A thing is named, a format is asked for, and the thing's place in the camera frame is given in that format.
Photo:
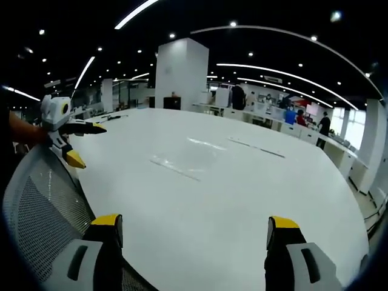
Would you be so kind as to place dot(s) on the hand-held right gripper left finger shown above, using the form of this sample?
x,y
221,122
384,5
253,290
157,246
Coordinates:
x,y
103,257

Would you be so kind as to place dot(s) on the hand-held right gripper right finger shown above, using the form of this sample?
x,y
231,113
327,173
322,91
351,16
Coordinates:
x,y
282,257

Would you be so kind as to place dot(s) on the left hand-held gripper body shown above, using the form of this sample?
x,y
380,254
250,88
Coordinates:
x,y
54,116

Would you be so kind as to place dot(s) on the clear food packaging bag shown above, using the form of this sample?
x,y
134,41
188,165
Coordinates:
x,y
182,165
257,148
207,144

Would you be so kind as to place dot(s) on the dark tool on table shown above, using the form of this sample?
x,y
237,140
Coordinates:
x,y
113,117

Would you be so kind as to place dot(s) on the grey mesh office chair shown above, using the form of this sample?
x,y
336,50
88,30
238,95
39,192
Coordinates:
x,y
45,212

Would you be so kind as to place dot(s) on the black box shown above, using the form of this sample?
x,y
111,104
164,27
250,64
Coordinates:
x,y
172,103

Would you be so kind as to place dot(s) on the white square pillar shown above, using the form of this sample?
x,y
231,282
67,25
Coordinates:
x,y
182,72

